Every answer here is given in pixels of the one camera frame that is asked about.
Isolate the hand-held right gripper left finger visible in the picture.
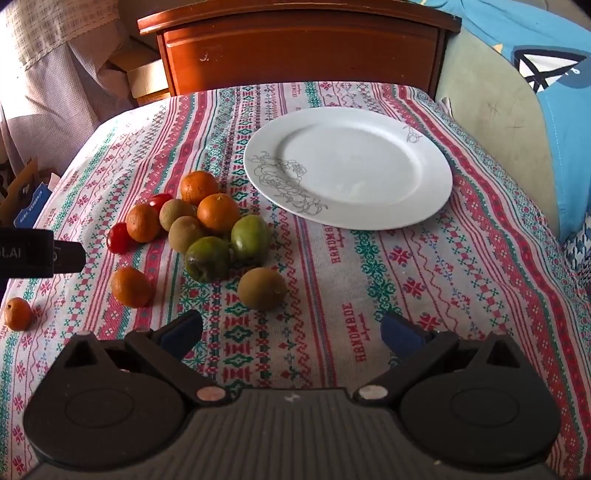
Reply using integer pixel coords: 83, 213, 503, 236
65, 310, 228, 408

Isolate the white plate with line drawing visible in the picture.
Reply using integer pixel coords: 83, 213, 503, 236
243, 107, 454, 230

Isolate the checkered beige curtain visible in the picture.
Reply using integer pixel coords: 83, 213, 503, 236
0, 0, 139, 169

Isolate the large brown kiwi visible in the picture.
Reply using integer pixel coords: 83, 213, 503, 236
237, 267, 288, 311

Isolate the pale green cushion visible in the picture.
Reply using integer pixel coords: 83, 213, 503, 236
436, 18, 561, 232

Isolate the brown wooden nightstand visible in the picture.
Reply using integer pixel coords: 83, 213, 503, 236
137, 0, 462, 99

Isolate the brown cardboard box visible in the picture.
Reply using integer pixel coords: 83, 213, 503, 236
110, 38, 160, 71

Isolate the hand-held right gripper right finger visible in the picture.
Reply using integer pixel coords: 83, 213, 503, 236
353, 311, 527, 408

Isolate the blue houndstooth cloth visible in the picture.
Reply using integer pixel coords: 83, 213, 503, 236
561, 226, 591, 273

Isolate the patterned red green blanket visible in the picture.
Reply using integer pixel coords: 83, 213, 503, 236
0, 82, 591, 480

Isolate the open cardboard box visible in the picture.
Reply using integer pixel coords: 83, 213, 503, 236
0, 157, 61, 227

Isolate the blue printed cloth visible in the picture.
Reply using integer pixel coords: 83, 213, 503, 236
434, 0, 591, 241

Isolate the blue printed box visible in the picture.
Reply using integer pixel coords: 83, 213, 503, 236
14, 182, 49, 228

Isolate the green round fruit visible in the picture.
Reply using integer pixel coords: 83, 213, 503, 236
230, 215, 271, 265
185, 236, 232, 283

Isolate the small orange tangerine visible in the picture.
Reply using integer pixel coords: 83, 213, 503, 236
4, 298, 34, 332

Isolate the pale cardboard box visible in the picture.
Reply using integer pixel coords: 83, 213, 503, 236
127, 60, 171, 106

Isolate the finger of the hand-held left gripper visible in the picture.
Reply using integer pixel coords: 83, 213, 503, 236
53, 243, 86, 274

